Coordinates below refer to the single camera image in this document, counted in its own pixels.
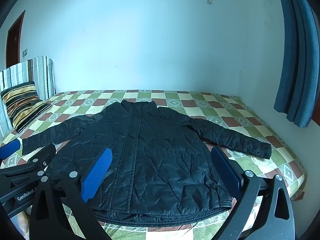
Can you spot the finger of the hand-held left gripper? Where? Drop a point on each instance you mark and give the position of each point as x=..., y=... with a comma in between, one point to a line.
x=10, y=148
x=41, y=156

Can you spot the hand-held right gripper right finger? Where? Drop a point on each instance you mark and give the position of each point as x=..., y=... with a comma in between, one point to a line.
x=225, y=170

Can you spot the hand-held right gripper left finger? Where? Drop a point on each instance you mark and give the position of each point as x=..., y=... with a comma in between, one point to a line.
x=97, y=172

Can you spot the black quilted jacket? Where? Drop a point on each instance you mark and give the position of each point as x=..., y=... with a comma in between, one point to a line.
x=155, y=160

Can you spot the striped yellow black pillow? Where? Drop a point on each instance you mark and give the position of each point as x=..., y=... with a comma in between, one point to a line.
x=22, y=105

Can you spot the brown wooden door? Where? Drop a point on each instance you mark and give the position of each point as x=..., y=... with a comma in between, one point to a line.
x=15, y=42

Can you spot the blue curtain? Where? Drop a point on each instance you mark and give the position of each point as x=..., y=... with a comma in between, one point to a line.
x=297, y=67

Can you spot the wall switch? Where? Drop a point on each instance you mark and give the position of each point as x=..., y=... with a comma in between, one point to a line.
x=25, y=53

